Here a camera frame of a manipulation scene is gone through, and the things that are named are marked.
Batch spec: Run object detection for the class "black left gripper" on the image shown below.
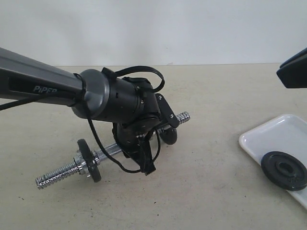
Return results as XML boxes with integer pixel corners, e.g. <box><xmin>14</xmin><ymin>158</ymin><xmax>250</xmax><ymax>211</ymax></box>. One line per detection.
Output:
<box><xmin>112</xmin><ymin>117</ymin><xmax>160</xmax><ymax>175</ymax></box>

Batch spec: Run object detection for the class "black weight plate end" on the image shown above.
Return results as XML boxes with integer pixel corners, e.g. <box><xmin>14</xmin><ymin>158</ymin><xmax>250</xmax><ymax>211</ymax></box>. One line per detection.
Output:
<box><xmin>160</xmin><ymin>127</ymin><xmax>177</xmax><ymax>145</ymax></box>

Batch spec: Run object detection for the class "black weight plate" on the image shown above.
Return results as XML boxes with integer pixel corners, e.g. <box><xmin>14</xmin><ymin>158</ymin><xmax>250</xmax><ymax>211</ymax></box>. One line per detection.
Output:
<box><xmin>260</xmin><ymin>151</ymin><xmax>307</xmax><ymax>191</ymax></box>
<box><xmin>77</xmin><ymin>139</ymin><xmax>101</xmax><ymax>183</ymax></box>

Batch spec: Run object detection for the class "chrome threaded dumbbell bar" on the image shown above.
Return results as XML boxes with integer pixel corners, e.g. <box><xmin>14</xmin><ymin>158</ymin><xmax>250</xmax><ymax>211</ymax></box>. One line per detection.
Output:
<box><xmin>35</xmin><ymin>111</ymin><xmax>191</xmax><ymax>190</ymax></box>

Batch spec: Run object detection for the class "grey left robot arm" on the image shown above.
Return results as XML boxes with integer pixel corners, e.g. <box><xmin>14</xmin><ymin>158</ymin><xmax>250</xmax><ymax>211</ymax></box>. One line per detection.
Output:
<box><xmin>0</xmin><ymin>48</ymin><xmax>165</xmax><ymax>174</ymax></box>

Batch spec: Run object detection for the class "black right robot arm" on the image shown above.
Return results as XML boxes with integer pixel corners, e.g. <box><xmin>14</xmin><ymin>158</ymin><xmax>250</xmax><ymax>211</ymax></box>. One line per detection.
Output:
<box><xmin>276</xmin><ymin>48</ymin><xmax>307</xmax><ymax>89</ymax></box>

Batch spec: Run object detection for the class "chrome spin-lock collar nut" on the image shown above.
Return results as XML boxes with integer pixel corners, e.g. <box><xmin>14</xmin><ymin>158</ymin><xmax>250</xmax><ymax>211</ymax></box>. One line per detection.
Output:
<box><xmin>73</xmin><ymin>150</ymin><xmax>90</xmax><ymax>178</ymax></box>

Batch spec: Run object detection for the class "white rectangular tray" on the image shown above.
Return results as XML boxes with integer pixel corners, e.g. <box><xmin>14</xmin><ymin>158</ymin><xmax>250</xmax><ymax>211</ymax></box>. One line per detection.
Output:
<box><xmin>238</xmin><ymin>114</ymin><xmax>307</xmax><ymax>207</ymax></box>

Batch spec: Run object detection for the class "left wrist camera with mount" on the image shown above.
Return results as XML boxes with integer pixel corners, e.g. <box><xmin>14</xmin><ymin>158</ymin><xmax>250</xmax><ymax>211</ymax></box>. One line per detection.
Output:
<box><xmin>155</xmin><ymin>93</ymin><xmax>179</xmax><ymax>128</ymax></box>

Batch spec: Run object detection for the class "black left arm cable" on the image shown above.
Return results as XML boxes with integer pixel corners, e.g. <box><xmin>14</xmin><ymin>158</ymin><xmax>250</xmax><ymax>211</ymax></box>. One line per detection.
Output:
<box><xmin>0</xmin><ymin>66</ymin><xmax>166</xmax><ymax>173</ymax></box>

